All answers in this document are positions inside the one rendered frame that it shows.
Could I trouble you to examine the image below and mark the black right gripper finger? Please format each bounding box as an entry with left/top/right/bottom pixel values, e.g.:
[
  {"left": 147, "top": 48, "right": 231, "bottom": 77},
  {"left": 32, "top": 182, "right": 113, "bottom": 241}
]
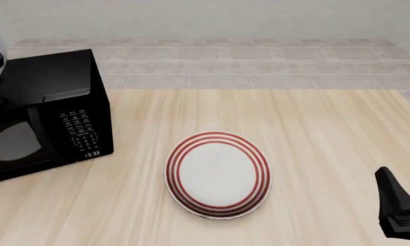
[{"left": 374, "top": 166, "right": 410, "bottom": 218}]

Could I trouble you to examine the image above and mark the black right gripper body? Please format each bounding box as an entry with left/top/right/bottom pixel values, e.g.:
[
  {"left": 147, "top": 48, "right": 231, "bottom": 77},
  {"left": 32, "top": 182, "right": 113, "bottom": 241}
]
[{"left": 378, "top": 210, "right": 410, "bottom": 241}]

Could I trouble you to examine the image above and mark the white plate with red rings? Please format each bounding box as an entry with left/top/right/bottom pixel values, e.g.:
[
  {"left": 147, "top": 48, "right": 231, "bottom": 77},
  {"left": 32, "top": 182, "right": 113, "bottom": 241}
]
[{"left": 163, "top": 131, "right": 273, "bottom": 220}]

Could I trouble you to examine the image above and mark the black microwave oven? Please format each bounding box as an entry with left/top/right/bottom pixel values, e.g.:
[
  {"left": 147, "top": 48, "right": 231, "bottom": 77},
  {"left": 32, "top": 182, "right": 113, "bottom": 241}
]
[{"left": 0, "top": 49, "right": 115, "bottom": 185}]

